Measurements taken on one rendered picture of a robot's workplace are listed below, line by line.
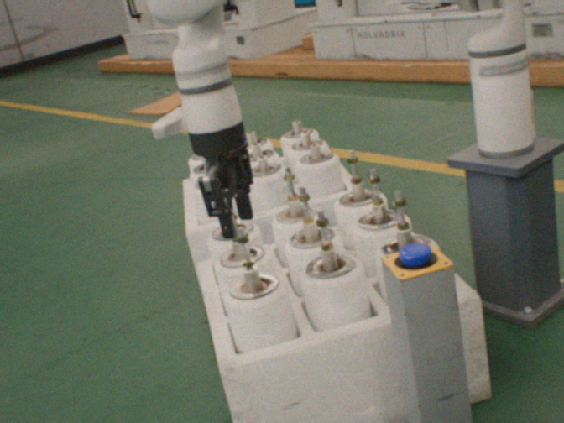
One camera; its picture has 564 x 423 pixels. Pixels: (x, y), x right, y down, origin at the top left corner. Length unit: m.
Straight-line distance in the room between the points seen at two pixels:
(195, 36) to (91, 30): 6.73
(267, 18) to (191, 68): 3.38
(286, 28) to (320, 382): 3.47
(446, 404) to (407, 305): 0.16
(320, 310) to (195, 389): 0.36
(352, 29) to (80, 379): 2.50
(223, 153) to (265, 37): 3.35
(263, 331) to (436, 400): 0.26
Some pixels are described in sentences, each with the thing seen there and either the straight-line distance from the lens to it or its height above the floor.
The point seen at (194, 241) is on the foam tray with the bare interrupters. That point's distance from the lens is 1.51.
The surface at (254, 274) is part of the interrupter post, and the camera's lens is 1.03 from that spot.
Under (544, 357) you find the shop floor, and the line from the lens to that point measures 1.26.
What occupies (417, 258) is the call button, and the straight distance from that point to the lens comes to 0.87.
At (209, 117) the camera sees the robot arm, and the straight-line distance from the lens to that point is 0.92.
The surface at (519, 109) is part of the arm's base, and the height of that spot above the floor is 0.38.
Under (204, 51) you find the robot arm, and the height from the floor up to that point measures 0.60.
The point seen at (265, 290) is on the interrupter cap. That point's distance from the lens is 1.02.
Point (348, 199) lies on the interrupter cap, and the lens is 1.29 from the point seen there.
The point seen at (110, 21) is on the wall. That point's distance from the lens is 7.76.
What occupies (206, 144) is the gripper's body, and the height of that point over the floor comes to 0.48.
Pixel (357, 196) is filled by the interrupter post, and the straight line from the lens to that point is 1.28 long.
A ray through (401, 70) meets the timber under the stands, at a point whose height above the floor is 0.05.
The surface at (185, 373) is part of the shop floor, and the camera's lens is 1.37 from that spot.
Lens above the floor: 0.71
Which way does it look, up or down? 21 degrees down
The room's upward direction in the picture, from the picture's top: 12 degrees counter-clockwise
